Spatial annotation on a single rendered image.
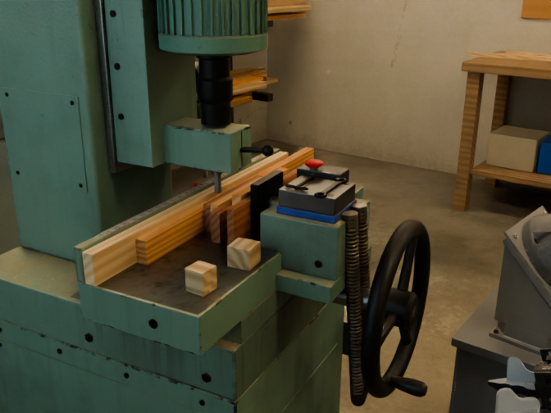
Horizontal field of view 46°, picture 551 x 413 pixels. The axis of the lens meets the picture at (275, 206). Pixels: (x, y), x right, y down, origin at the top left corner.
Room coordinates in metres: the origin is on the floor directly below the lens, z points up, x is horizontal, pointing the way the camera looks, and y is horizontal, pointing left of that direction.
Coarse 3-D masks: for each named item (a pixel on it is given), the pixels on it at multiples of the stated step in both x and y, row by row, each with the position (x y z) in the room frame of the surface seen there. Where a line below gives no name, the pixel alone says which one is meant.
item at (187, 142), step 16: (176, 128) 1.07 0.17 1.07; (192, 128) 1.05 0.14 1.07; (208, 128) 1.05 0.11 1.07; (224, 128) 1.05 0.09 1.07; (240, 128) 1.05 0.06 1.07; (176, 144) 1.07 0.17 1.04; (192, 144) 1.05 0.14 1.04; (208, 144) 1.04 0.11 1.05; (224, 144) 1.02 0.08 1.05; (240, 144) 1.04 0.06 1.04; (176, 160) 1.07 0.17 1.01; (192, 160) 1.05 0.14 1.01; (208, 160) 1.04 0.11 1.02; (224, 160) 1.02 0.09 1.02; (240, 160) 1.04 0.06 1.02
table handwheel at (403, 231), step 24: (408, 240) 0.88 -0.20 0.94; (384, 264) 0.83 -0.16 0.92; (408, 264) 0.93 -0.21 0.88; (384, 288) 0.81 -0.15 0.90; (384, 312) 0.80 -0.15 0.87; (408, 312) 0.88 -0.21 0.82; (384, 336) 0.83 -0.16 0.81; (408, 336) 0.95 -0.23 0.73; (408, 360) 0.94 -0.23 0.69; (384, 384) 0.83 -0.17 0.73
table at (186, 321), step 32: (192, 256) 0.91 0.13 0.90; (224, 256) 0.91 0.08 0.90; (96, 288) 0.81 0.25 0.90; (128, 288) 0.80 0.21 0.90; (160, 288) 0.80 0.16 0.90; (224, 288) 0.80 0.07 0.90; (256, 288) 0.86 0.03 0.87; (288, 288) 0.90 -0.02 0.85; (320, 288) 0.87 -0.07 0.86; (96, 320) 0.81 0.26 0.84; (128, 320) 0.78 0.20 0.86; (160, 320) 0.75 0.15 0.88; (192, 320) 0.73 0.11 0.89; (224, 320) 0.78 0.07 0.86; (192, 352) 0.73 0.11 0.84
